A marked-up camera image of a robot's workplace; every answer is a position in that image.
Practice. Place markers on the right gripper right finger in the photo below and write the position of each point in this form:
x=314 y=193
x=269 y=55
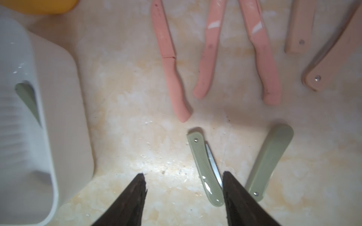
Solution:
x=241 y=208

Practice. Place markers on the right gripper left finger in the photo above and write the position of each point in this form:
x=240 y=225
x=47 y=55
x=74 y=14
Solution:
x=127 y=209

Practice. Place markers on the green folding knife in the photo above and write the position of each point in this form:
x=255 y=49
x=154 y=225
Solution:
x=273 y=148
x=207 y=168
x=26 y=93

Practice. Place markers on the white plastic storage box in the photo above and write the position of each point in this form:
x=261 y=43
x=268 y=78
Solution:
x=42 y=167

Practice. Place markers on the pink fruit knife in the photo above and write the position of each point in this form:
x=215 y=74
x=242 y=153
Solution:
x=168 y=55
x=264 y=60
x=209 y=55

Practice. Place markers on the yellow plastic storage box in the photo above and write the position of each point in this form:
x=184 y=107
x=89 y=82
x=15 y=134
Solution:
x=40 y=7

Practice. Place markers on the beige folding knife large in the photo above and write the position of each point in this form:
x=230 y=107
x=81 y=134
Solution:
x=350 y=38

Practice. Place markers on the beige folding knife small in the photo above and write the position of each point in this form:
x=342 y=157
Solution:
x=299 y=35

